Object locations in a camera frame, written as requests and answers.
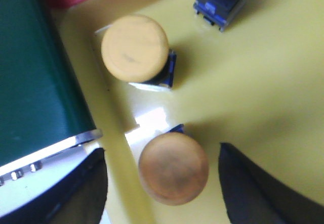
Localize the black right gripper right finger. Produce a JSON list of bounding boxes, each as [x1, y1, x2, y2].
[[218, 143, 323, 223]]

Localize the green conveyor belt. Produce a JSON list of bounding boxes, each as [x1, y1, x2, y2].
[[1, 0, 96, 166]]

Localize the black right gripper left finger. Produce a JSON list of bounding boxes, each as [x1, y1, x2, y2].
[[1, 148, 108, 223]]

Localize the aluminium conveyor frame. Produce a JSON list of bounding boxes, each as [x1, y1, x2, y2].
[[1, 129, 102, 217]]

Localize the yellow plastic tray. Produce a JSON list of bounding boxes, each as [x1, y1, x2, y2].
[[52, 0, 323, 223]]

